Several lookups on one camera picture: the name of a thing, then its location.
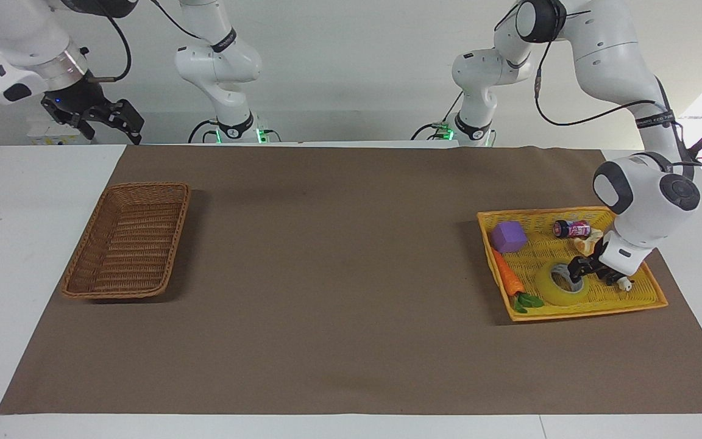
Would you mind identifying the small dark can pink label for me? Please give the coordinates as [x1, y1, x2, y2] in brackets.
[553, 219, 592, 240]

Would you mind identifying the brown wicker basket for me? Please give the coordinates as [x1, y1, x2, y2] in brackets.
[61, 182, 192, 301]

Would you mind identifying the yellow woven basket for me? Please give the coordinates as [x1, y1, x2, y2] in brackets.
[477, 206, 670, 322]

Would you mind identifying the orange toy carrot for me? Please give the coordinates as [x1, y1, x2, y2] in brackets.
[489, 246, 546, 315]

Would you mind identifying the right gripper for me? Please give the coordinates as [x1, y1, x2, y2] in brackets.
[41, 71, 145, 146]

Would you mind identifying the yellowish clear tape roll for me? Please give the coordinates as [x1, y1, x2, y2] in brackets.
[534, 260, 591, 308]

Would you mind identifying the black cable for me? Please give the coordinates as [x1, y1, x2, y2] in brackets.
[188, 119, 220, 145]
[411, 90, 469, 141]
[533, 34, 662, 127]
[90, 5, 133, 82]

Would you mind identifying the purple cube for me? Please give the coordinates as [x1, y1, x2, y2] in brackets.
[489, 221, 529, 254]

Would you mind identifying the crumpled beige toy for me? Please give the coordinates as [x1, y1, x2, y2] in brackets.
[573, 228, 605, 256]

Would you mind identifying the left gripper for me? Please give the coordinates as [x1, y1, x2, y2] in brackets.
[567, 240, 628, 289]

